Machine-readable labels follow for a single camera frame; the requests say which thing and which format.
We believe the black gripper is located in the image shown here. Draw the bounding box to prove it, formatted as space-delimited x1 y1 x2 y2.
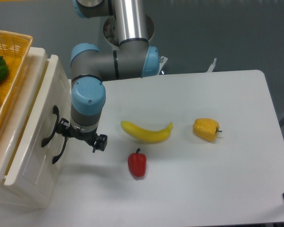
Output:
55 118 108 153

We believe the white drawer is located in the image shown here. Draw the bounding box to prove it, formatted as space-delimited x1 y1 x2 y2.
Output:
0 47 71 180

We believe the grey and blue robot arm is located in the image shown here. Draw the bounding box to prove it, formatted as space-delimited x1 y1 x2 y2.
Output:
53 0 160 151

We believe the white drawer cabinet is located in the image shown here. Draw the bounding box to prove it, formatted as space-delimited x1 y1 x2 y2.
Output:
0 132 71 210

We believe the yellow banana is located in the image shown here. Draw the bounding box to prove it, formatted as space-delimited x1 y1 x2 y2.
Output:
120 121 173 143

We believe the red bell pepper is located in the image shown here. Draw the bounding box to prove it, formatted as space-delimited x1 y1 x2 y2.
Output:
127 148 147 178

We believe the orange woven basket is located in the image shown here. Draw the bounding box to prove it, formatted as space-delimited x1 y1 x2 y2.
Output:
0 30 33 128

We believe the yellow bell pepper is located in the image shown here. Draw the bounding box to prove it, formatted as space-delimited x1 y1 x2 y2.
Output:
193 118 222 142

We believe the black lower drawer handle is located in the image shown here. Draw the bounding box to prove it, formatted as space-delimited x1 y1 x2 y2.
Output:
52 137 68 165

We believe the black drawer handle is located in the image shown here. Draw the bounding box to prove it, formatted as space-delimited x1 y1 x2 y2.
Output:
41 105 60 147
52 137 68 165

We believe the black top drawer handle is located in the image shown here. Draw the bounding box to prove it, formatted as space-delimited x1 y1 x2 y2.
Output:
41 105 60 147

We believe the white bracket near arm base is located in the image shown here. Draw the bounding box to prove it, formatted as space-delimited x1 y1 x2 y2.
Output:
158 56 168 75

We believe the white table clamp bracket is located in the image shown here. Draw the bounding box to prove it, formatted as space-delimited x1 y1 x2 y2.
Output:
206 58 217 73

